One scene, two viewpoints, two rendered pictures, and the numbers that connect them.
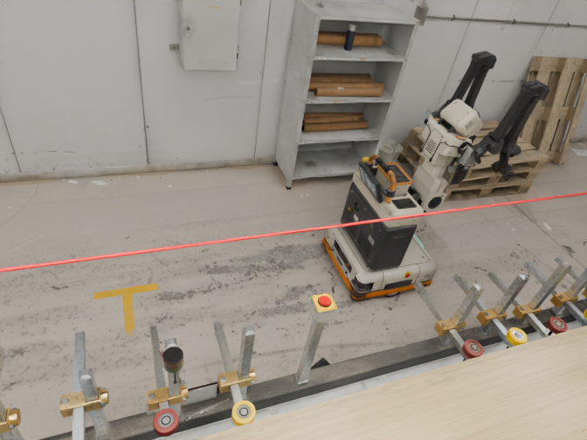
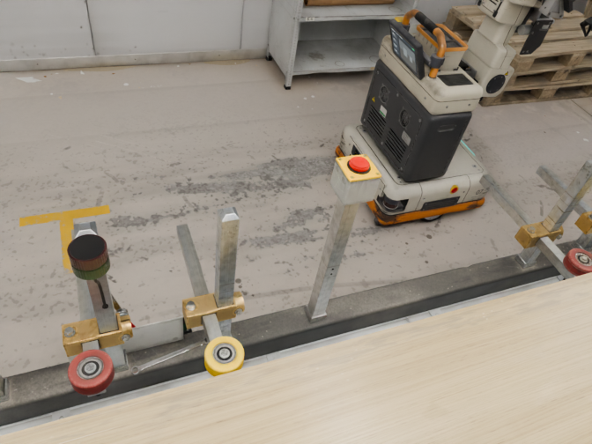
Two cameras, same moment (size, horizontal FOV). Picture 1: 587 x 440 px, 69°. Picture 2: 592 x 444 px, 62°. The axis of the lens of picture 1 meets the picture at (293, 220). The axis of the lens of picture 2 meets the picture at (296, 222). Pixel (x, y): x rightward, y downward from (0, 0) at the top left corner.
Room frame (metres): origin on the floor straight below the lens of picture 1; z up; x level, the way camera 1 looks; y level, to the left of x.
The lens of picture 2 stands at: (0.18, -0.03, 1.81)
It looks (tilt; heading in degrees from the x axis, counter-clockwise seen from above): 45 degrees down; 358
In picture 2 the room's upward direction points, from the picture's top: 11 degrees clockwise
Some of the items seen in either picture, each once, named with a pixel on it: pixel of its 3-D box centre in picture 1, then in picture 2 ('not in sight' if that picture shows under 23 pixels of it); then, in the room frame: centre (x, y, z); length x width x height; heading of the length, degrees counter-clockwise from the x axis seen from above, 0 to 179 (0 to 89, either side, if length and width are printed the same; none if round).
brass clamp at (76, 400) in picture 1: (85, 401); not in sight; (0.60, 0.54, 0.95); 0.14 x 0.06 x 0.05; 117
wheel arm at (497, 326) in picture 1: (483, 309); (584, 211); (1.42, -0.98, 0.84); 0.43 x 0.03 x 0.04; 27
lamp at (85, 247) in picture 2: (174, 374); (96, 286); (0.68, 0.28, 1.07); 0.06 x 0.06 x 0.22; 27
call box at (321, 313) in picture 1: (322, 308); (354, 181); (0.96, -0.16, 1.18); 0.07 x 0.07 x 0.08; 27
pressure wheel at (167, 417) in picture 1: (166, 427); (94, 380); (0.61, 0.28, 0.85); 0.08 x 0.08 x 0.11
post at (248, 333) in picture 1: (244, 367); (224, 287); (0.84, 0.08, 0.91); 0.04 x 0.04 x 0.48; 27
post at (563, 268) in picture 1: (540, 297); not in sight; (1.52, -1.26, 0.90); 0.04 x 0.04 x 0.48; 27
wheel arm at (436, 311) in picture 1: (441, 319); (525, 224); (1.31, -0.76, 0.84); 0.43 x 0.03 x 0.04; 27
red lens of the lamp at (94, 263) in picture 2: (173, 357); (88, 252); (0.68, 0.28, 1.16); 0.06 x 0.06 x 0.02
